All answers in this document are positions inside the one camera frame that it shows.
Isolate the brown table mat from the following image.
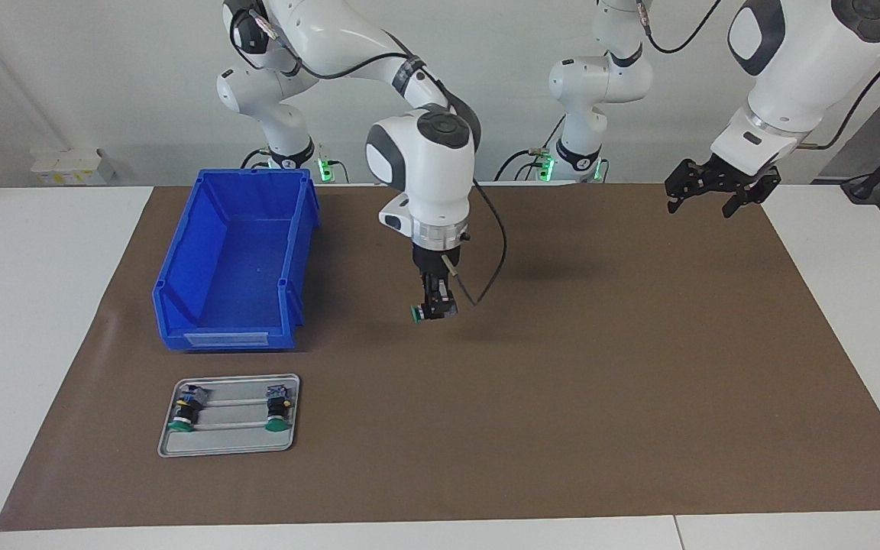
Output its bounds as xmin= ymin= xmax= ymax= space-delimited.
xmin=0 ymin=182 xmax=880 ymax=532

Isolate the green button with white block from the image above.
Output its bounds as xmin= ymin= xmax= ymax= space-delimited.
xmin=264 ymin=384 xmax=293 ymax=433

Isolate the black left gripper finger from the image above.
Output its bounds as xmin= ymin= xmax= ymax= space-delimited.
xmin=723 ymin=172 xmax=782 ymax=220
xmin=665 ymin=159 xmax=704 ymax=215

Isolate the green button with yellow ring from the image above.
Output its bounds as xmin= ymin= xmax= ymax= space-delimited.
xmin=167 ymin=384 xmax=209 ymax=433

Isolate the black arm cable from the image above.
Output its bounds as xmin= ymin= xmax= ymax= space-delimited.
xmin=635 ymin=0 xmax=880 ymax=150
xmin=245 ymin=8 xmax=508 ymax=306

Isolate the blue plastic storage bin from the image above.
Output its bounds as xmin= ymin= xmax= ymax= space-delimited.
xmin=152 ymin=168 xmax=321 ymax=352

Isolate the white wall box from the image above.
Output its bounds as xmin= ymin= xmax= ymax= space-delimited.
xmin=31 ymin=147 xmax=115 ymax=186

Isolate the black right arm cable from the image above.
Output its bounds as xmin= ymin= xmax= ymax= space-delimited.
xmin=245 ymin=8 xmax=508 ymax=306

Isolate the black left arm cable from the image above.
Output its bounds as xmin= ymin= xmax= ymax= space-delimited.
xmin=635 ymin=0 xmax=880 ymax=150

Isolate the grey metal tray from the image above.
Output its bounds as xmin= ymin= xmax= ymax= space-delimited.
xmin=157 ymin=373 xmax=301 ymax=458

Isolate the green push button switch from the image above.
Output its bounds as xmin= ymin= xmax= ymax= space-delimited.
xmin=410 ymin=300 xmax=459 ymax=325

